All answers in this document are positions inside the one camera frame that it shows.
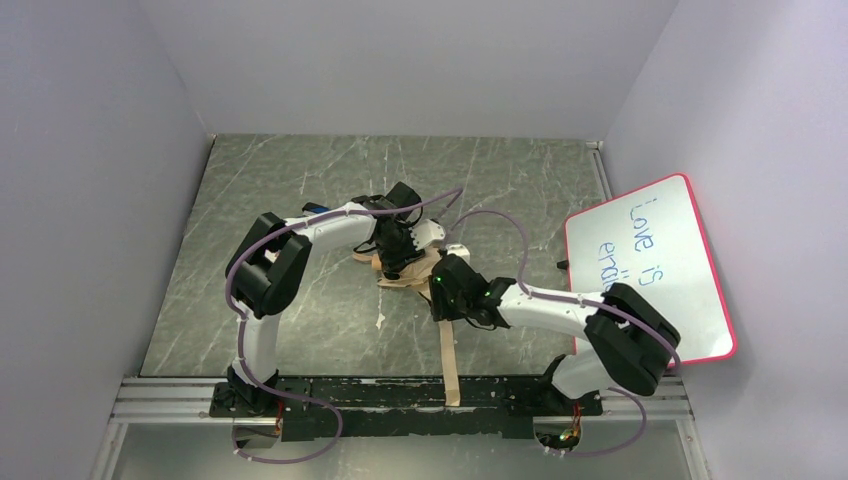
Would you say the beige folding umbrella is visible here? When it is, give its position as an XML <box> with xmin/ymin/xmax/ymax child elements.
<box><xmin>352</xmin><ymin>247</ymin><xmax>461</xmax><ymax>408</ymax></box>

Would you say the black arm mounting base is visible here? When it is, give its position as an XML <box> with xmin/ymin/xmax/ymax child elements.
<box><xmin>208</xmin><ymin>375</ymin><xmax>603</xmax><ymax>442</ymax></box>

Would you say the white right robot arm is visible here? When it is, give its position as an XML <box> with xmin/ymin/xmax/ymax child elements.
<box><xmin>429</xmin><ymin>254</ymin><xmax>681</xmax><ymax>400</ymax></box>

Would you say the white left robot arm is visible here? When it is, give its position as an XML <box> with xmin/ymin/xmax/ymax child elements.
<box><xmin>227</xmin><ymin>182</ymin><xmax>425</xmax><ymax>413</ymax></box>

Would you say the blue stapler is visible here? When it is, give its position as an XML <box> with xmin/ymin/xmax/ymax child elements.
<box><xmin>302</xmin><ymin>202</ymin><xmax>329</xmax><ymax>214</ymax></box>

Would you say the pink-framed whiteboard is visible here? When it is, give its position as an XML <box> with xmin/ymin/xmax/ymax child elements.
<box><xmin>564</xmin><ymin>173</ymin><xmax>737</xmax><ymax>364</ymax></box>

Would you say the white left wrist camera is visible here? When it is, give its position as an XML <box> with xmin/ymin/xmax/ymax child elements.
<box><xmin>410</xmin><ymin>219</ymin><xmax>446</xmax><ymax>250</ymax></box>

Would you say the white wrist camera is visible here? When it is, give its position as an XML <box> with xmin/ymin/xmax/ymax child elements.
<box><xmin>445</xmin><ymin>243</ymin><xmax>471</xmax><ymax>264</ymax></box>
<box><xmin>410</xmin><ymin>219</ymin><xmax>446</xmax><ymax>250</ymax></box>

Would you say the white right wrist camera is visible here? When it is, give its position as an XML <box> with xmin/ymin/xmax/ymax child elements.
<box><xmin>445</xmin><ymin>243</ymin><xmax>471</xmax><ymax>264</ymax></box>

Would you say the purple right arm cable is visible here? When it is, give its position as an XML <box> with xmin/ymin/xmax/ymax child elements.
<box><xmin>439</xmin><ymin>210</ymin><xmax>682</xmax><ymax>460</ymax></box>

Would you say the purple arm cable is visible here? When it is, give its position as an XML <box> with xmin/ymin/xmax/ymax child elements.
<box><xmin>439</xmin><ymin>210</ymin><xmax>682</xmax><ymax>460</ymax></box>
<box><xmin>223</xmin><ymin>186</ymin><xmax>464</xmax><ymax>466</ymax></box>

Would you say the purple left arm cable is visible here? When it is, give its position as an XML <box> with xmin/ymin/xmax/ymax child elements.
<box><xmin>223</xmin><ymin>186</ymin><xmax>464</xmax><ymax>466</ymax></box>

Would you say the aluminium frame rail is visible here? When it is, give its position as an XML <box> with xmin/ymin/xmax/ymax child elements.
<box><xmin>110</xmin><ymin>377</ymin><xmax>694</xmax><ymax>426</ymax></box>

